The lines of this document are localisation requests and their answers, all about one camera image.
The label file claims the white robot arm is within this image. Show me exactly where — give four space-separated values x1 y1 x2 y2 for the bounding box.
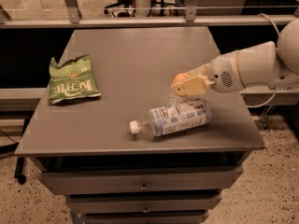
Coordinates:
171 20 299 96

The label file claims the grey drawer cabinet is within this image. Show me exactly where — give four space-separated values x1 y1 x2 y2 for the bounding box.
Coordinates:
17 27 263 224

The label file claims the blue label plastic bottle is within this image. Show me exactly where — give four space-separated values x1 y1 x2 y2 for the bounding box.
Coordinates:
129 99 211 137

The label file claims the green chip bag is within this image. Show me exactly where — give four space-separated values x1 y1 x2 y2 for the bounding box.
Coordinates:
48 54 101 105

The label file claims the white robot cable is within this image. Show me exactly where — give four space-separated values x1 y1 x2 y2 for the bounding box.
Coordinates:
245 12 281 109

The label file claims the metal railing frame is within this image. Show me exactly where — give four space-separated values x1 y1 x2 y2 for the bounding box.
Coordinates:
0 0 299 29

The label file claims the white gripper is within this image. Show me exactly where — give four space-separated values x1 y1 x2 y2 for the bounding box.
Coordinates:
171 51 245 97

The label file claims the orange fruit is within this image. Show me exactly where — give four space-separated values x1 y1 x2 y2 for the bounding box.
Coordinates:
172 73 189 84

